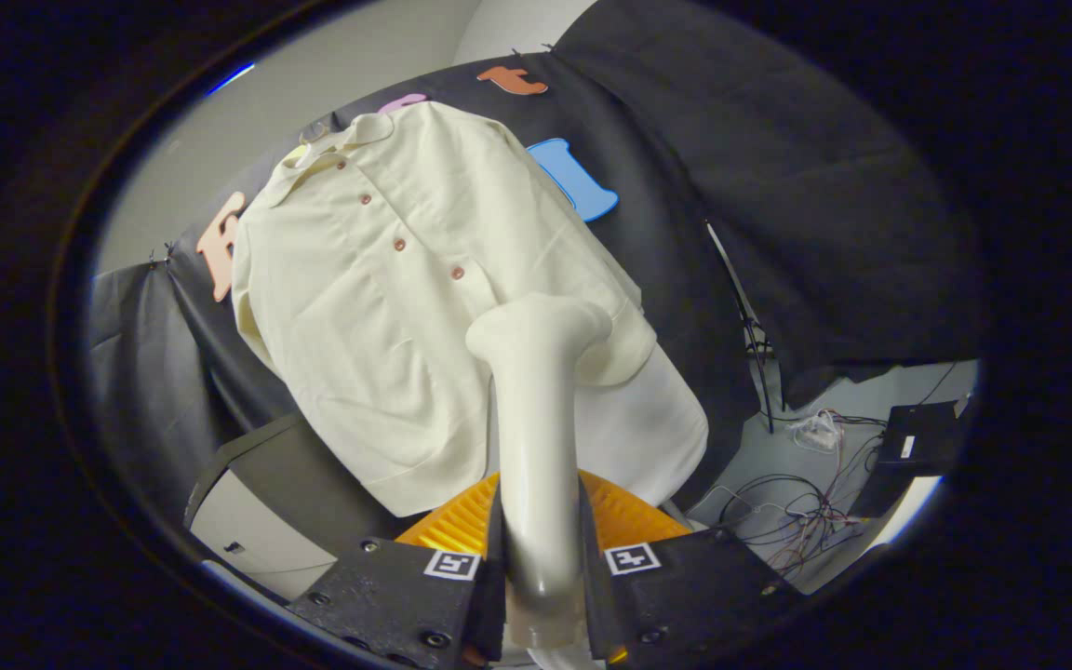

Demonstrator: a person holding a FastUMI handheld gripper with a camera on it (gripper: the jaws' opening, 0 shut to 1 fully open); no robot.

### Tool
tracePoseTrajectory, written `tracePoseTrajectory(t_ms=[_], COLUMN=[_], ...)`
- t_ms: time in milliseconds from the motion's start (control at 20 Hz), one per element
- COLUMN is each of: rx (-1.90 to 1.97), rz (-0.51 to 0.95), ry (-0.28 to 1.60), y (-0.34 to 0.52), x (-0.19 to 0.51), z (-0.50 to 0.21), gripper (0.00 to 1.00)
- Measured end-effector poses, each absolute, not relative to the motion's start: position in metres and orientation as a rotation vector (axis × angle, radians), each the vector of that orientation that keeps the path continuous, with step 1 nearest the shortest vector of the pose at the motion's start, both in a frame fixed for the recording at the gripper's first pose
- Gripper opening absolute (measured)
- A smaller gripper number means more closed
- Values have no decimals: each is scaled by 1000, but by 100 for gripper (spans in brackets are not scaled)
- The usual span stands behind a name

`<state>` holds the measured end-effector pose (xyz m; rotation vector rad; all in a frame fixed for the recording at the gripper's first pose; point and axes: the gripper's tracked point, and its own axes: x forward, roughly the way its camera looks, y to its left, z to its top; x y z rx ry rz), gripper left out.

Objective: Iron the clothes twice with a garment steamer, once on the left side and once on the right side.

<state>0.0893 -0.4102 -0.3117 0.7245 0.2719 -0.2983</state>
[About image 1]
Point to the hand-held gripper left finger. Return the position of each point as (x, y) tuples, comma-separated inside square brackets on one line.
[(493, 605)]

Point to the white cabinet with grey top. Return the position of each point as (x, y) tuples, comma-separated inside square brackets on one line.
[(247, 530)]

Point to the white garment steamer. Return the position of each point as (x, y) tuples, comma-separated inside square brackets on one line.
[(536, 447)]

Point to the black backdrop cloth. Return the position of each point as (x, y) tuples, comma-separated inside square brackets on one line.
[(778, 186)]

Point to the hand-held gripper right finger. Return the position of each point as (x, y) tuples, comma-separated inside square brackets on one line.
[(594, 605)]

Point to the cream button shirt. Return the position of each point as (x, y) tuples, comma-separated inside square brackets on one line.
[(378, 326)]

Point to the thin black stand pole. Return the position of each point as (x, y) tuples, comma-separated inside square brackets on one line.
[(739, 302)]

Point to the white ironing board pad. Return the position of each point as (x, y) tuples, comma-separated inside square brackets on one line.
[(657, 437)]

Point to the black box device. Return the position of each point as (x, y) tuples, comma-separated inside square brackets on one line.
[(917, 437)]

